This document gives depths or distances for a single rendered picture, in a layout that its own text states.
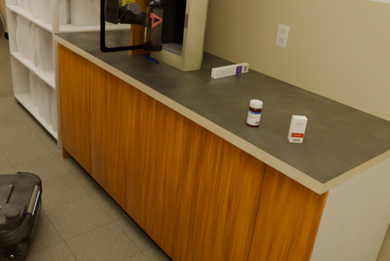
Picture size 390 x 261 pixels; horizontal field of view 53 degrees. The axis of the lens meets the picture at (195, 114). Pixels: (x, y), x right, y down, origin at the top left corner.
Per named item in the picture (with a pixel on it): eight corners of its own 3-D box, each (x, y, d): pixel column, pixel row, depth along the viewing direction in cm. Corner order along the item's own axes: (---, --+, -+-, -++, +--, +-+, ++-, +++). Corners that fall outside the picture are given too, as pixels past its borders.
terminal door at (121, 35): (149, 48, 220) (152, -26, 205) (100, 53, 201) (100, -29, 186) (148, 47, 221) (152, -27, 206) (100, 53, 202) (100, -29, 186)
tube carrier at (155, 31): (154, 44, 206) (158, 3, 198) (167, 49, 199) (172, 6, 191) (137, 44, 199) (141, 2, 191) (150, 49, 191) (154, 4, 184)
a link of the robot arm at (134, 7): (105, 4, 179) (105, 21, 177) (117, -8, 171) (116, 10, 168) (129, 12, 187) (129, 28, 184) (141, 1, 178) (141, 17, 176)
